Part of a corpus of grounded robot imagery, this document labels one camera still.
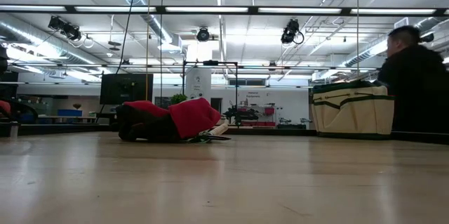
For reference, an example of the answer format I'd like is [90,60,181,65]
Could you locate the wooden handle garden tool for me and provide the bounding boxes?
[208,122,229,137]

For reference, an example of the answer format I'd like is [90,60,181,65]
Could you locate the red black gardening glove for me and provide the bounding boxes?
[115,97,222,143]

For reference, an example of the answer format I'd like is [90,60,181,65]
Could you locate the beige green gardening bag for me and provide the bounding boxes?
[310,79,396,140]

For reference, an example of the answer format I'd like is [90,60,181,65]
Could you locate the green background potted plant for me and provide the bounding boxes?
[170,93,189,105]

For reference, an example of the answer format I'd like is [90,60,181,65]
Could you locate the red storage bins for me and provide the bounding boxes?
[240,106,278,128]

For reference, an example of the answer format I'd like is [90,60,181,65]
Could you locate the black rig crossbar with lights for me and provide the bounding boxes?
[0,4,449,17]

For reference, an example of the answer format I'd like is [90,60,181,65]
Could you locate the black monitor screen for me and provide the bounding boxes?
[100,73,154,105]

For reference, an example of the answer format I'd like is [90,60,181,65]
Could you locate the blue bin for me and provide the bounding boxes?
[56,109,83,118]

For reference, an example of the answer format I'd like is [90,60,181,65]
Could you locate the background desk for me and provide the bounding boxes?
[34,114,99,124]

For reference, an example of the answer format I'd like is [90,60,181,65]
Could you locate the person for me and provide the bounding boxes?
[377,25,449,134]

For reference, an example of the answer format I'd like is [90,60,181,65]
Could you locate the red black chair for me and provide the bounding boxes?
[0,99,39,125]

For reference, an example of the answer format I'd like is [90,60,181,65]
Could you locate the black aluminium table frame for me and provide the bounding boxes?
[0,122,449,146]

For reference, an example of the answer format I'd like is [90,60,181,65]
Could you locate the thin black hanging cable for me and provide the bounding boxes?
[159,0,165,105]

